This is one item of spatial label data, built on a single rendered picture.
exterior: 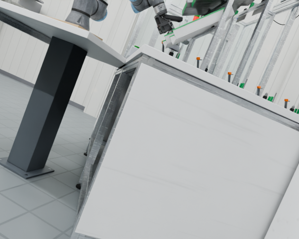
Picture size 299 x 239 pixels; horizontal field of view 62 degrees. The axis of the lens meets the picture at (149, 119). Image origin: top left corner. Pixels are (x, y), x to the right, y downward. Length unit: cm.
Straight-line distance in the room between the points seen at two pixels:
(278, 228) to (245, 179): 22
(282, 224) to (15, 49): 595
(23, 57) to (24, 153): 458
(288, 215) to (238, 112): 43
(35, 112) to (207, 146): 108
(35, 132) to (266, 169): 126
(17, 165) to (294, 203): 147
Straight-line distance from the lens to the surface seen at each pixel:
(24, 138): 170
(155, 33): 273
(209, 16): 121
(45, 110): 160
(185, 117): 89
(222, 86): 93
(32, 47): 607
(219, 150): 97
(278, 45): 276
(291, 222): 112
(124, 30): 486
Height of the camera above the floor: 70
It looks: 4 degrees down
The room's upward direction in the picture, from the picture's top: 22 degrees clockwise
